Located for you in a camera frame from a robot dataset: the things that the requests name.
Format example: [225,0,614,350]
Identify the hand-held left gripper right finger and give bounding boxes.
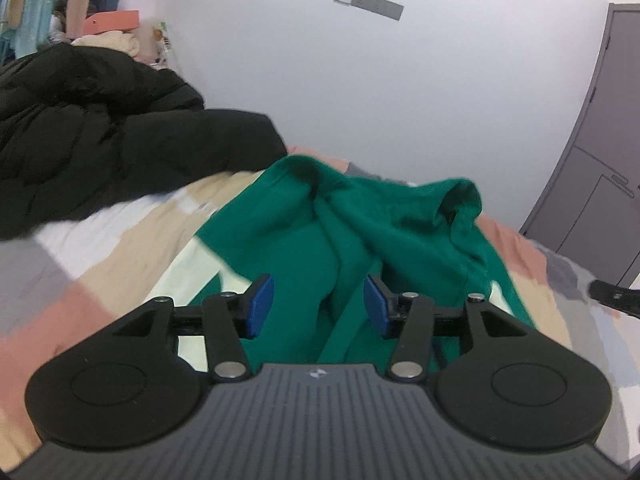
[362,272,532,382]

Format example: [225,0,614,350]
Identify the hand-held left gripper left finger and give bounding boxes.
[111,274,275,382]

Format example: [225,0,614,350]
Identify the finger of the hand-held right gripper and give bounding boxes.
[589,279,640,318]

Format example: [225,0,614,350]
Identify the green garment with white lining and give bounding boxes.
[192,155,533,366]

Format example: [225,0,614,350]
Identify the grey door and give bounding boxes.
[517,2,640,291]

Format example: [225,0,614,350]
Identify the pastel patchwork bed sheet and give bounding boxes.
[0,145,640,466]

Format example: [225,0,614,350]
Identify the black puffer jacket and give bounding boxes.
[0,42,288,241]

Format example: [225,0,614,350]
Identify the cream fleece blanket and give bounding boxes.
[72,30,143,61]

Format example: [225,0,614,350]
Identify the light blue hanging garment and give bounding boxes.
[10,0,61,58]

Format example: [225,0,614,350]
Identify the grey wall switch panel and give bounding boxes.
[350,0,404,22]

